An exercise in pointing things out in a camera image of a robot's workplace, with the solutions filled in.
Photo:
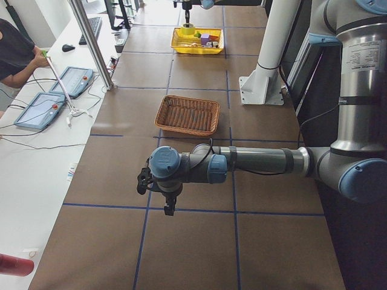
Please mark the toy panda figure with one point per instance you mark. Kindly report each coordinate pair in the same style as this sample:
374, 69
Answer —
210, 45

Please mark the blue teach pendant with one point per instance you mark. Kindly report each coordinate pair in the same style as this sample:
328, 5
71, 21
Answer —
41, 111
76, 80

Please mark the person in black shirt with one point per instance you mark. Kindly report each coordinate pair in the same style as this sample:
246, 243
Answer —
20, 57

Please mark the blue teach pendant far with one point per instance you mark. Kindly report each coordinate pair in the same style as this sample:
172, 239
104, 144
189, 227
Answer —
76, 80

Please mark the red cylinder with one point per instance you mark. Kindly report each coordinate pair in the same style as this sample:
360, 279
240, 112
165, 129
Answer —
16, 266

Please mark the aluminium frame post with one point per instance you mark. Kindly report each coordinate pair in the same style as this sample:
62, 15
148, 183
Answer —
82, 20

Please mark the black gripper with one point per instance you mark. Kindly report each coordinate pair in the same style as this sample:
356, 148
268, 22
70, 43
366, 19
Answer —
170, 194
187, 12

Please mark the white grabber stick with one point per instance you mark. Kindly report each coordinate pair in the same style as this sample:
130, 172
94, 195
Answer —
73, 110

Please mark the toy carrot with leaves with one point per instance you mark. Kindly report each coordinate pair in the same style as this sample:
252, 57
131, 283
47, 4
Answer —
212, 37

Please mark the purple foam block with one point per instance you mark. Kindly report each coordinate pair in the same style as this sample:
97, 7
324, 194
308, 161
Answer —
204, 39

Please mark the black computer mouse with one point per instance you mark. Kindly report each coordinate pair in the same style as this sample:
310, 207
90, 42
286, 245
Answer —
67, 48

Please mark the blue teach pendant near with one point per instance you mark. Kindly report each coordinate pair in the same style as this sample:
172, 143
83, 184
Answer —
41, 111

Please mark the toy croissant bread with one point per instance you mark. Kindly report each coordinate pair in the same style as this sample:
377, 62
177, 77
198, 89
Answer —
194, 45

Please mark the yellow plastic basket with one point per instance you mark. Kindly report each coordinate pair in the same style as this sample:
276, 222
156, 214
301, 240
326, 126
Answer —
180, 42

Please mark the yellow tape roll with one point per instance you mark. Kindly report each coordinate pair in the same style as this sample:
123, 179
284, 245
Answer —
187, 29

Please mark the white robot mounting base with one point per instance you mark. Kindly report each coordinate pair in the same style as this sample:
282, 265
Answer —
263, 85

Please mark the brown wicker basket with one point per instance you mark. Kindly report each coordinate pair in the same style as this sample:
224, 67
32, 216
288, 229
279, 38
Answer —
191, 116

